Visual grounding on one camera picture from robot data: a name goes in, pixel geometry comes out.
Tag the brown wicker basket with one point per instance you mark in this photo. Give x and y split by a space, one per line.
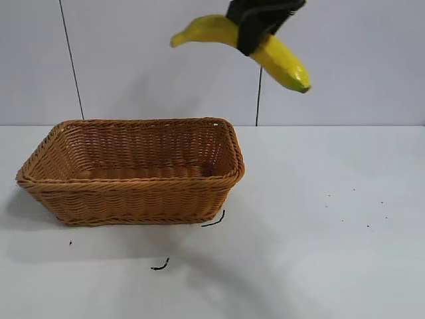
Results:
133 172

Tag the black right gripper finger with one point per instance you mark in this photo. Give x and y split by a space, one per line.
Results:
239 14
257 31

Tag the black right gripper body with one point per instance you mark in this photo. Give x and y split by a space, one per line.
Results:
269 4

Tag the yellow banana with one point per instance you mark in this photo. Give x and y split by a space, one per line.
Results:
285 60

